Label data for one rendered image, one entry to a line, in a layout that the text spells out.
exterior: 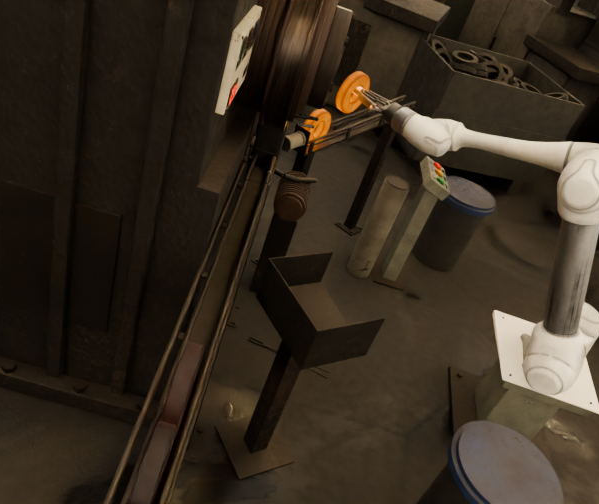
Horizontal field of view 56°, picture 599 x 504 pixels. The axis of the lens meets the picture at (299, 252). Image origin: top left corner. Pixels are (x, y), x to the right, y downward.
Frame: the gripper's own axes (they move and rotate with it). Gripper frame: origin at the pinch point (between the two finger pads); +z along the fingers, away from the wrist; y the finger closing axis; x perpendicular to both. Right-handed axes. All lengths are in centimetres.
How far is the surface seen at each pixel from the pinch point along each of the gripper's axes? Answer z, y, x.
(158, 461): -69, -139, -15
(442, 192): -36, 41, -33
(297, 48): -17, -65, 26
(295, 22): -13, -65, 31
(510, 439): -113, -42, -44
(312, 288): -48, -66, -29
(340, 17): -14, -47, 33
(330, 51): -18, -53, 26
